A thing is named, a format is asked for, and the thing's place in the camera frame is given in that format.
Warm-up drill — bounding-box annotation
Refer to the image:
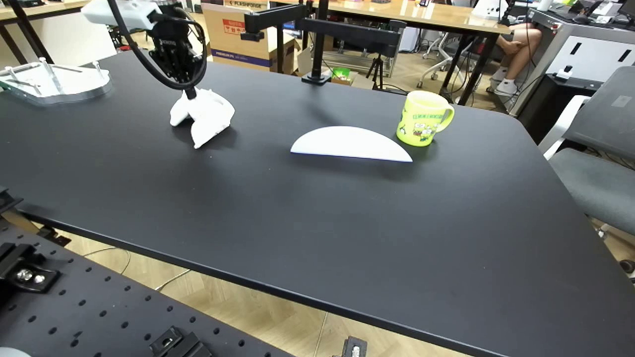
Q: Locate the thick black cable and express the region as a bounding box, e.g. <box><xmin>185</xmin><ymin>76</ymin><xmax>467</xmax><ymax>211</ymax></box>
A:
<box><xmin>106</xmin><ymin>0</ymin><xmax>211</xmax><ymax>94</ymax></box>

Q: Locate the long wooden table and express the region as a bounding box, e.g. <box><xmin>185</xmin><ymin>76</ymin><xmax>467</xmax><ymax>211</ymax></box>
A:
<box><xmin>271</xmin><ymin>0</ymin><xmax>515</xmax><ymax>108</ymax></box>

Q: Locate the white cloth towel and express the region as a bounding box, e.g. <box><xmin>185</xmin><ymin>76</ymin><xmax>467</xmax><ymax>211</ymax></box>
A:
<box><xmin>167</xmin><ymin>88</ymin><xmax>237</xmax><ymax>151</ymax></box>

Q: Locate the black bracket with silver screws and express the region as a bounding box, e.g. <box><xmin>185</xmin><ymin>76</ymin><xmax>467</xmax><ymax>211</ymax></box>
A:
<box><xmin>0</xmin><ymin>243</ymin><xmax>62</xmax><ymax>296</ymax></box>

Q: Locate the white panel board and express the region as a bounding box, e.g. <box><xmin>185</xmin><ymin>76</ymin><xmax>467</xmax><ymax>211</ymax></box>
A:
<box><xmin>29</xmin><ymin>12</ymin><xmax>120</xmax><ymax>68</ymax></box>

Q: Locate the black clamp bracket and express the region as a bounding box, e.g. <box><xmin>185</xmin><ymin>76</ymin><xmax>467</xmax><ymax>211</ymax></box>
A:
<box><xmin>148</xmin><ymin>326</ymin><xmax>217</xmax><ymax>357</ymax></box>

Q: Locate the grey office chair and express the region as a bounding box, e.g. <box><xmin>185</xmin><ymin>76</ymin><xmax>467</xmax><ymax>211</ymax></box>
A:
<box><xmin>548</xmin><ymin>64</ymin><xmax>635</xmax><ymax>237</ymax></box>

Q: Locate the clear acrylic rack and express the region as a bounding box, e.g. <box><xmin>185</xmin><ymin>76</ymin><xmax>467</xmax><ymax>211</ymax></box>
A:
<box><xmin>0</xmin><ymin>58</ymin><xmax>114</xmax><ymax>108</ymax></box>

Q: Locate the seated person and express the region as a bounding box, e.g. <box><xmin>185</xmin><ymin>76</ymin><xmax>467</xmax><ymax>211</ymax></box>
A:
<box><xmin>493</xmin><ymin>22</ymin><xmax>552</xmax><ymax>102</ymax></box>

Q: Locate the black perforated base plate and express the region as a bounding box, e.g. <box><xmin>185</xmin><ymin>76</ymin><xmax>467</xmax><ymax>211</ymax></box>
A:
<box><xmin>0</xmin><ymin>225</ymin><xmax>294</xmax><ymax>357</ymax></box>

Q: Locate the cardboard box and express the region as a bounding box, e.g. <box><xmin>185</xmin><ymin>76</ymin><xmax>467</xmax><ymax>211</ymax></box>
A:
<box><xmin>201</xmin><ymin>3</ymin><xmax>304</xmax><ymax>76</ymax></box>

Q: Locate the green tape roll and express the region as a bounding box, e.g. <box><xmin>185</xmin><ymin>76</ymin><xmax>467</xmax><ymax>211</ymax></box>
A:
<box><xmin>330</xmin><ymin>66</ymin><xmax>356</xmax><ymax>86</ymax></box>

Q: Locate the grey slotted cabinet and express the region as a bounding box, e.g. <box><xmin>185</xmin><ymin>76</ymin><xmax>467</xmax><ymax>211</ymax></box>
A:
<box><xmin>513</xmin><ymin>22</ymin><xmax>635</xmax><ymax>118</ymax></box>

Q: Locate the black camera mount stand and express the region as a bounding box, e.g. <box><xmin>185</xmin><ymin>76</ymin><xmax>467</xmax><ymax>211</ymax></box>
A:
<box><xmin>239</xmin><ymin>0</ymin><xmax>408</xmax><ymax>88</ymax></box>

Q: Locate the small silver-black clamp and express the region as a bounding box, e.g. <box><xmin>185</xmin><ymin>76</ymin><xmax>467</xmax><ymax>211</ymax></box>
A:
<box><xmin>340</xmin><ymin>336</ymin><xmax>370</xmax><ymax>357</ymax></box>

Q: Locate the wooden desk with black legs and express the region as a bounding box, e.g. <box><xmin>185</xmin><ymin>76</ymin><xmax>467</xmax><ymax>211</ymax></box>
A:
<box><xmin>0</xmin><ymin>0</ymin><xmax>92</xmax><ymax>66</ymax></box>

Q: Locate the small black tripod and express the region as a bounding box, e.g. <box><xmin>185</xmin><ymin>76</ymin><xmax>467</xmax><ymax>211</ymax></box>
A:
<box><xmin>366</xmin><ymin>54</ymin><xmax>394</xmax><ymax>94</ymax></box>

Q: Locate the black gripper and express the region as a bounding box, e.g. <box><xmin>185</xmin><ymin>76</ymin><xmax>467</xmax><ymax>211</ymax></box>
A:
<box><xmin>150</xmin><ymin>5</ymin><xmax>209</xmax><ymax>102</ymax></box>

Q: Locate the white plate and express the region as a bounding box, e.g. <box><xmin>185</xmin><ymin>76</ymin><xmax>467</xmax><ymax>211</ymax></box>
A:
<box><xmin>288</xmin><ymin>126</ymin><xmax>415</xmax><ymax>165</ymax></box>

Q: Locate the yellow-green printed mug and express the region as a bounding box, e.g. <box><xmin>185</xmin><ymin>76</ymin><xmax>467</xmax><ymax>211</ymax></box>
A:
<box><xmin>396</xmin><ymin>90</ymin><xmax>457</xmax><ymax>149</ymax></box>

